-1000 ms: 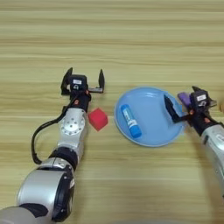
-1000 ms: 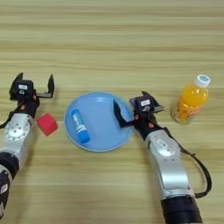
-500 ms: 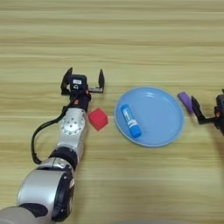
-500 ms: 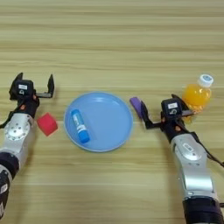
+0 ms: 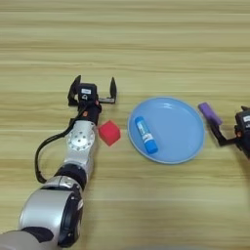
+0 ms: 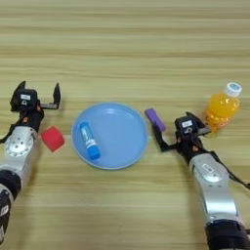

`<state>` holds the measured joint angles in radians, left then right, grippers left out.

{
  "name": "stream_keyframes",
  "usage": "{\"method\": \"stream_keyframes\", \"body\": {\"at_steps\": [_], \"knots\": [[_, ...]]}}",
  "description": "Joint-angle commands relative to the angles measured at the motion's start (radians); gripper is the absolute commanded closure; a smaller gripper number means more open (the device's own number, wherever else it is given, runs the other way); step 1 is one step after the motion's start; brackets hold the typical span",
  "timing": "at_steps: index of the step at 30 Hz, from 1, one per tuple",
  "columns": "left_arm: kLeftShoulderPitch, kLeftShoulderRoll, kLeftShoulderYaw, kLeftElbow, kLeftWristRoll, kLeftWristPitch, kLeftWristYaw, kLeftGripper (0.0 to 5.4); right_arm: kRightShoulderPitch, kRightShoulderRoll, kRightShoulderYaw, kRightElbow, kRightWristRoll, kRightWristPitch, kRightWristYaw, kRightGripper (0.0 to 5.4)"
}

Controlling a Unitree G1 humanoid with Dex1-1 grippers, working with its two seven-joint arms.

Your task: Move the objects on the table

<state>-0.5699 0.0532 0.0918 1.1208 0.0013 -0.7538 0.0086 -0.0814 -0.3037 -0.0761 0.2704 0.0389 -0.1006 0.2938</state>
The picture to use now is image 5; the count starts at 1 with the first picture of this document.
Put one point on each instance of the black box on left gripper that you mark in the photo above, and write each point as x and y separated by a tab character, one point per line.
87	91

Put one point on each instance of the red cube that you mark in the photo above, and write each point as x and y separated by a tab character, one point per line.
109	133

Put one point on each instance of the blue glue stick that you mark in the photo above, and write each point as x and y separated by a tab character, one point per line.
146	135

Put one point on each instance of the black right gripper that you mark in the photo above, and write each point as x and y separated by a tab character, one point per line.
244	140

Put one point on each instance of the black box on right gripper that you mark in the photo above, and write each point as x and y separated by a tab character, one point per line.
244	119

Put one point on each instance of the purple rectangular block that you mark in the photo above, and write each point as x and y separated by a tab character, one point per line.
210	113

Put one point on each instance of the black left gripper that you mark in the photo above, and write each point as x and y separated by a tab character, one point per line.
92	114

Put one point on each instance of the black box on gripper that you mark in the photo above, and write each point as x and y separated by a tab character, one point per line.
87	91
244	119

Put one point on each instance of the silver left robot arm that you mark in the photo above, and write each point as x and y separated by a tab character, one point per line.
79	143

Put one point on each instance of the light blue round plate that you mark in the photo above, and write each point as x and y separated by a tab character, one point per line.
175	130

